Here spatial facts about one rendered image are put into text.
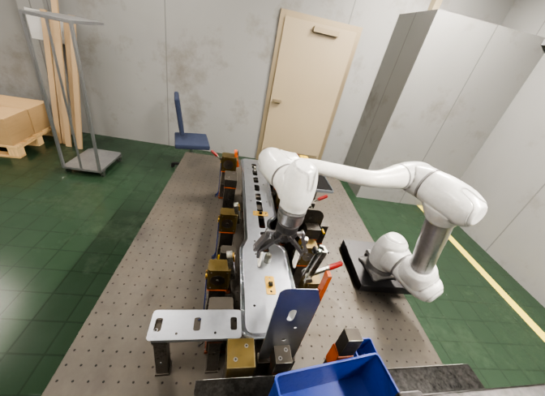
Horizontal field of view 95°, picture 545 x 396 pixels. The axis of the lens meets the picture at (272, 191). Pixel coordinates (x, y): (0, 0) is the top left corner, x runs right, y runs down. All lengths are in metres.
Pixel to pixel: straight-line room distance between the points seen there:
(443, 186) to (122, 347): 1.35
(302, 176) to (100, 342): 1.04
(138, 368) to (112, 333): 0.19
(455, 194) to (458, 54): 3.01
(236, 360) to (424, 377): 0.60
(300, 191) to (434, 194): 0.52
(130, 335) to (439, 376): 1.14
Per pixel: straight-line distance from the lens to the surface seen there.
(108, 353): 1.31
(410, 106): 3.79
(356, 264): 1.69
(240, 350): 0.86
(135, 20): 4.32
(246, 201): 1.48
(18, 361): 2.27
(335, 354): 0.88
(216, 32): 4.05
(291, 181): 0.71
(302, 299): 0.69
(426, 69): 3.76
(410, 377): 1.06
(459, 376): 1.18
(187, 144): 3.42
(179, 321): 0.97
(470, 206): 1.04
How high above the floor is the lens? 1.84
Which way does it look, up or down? 31 degrees down
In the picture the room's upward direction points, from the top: 13 degrees clockwise
